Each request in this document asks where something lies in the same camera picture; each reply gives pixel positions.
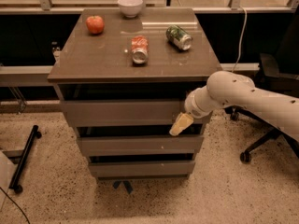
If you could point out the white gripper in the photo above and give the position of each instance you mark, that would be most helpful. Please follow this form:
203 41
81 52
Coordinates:
192 105

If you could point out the grey top drawer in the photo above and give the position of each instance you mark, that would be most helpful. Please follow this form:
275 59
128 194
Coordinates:
121 112

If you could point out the grey drawer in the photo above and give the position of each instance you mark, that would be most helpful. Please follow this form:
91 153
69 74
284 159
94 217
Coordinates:
121 112
141 169
139 145

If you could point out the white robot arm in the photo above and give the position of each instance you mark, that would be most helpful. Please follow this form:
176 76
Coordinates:
224 89

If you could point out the grey drawer cabinet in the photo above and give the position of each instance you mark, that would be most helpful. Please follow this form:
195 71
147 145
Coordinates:
101 67

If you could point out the grey bottom drawer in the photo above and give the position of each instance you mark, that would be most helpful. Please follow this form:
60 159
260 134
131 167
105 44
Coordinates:
141 169

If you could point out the grey middle drawer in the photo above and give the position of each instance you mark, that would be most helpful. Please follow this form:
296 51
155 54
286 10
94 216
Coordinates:
139 145

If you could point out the green soda can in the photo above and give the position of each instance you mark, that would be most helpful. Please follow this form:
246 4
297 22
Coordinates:
179 37

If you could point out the red soda can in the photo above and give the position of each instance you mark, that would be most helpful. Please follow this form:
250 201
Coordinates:
140 49

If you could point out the black office chair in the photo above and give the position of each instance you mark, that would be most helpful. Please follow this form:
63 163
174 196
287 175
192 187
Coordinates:
278 73

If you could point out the white bowl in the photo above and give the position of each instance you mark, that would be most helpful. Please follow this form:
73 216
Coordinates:
130 8

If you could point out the red apple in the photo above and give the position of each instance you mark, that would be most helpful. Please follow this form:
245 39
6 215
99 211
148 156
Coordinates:
95 24

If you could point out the black stand leg with wheels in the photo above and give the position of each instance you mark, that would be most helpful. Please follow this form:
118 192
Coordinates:
14 183

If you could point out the metal window railing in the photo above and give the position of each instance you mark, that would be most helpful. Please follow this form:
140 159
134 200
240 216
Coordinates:
146 0

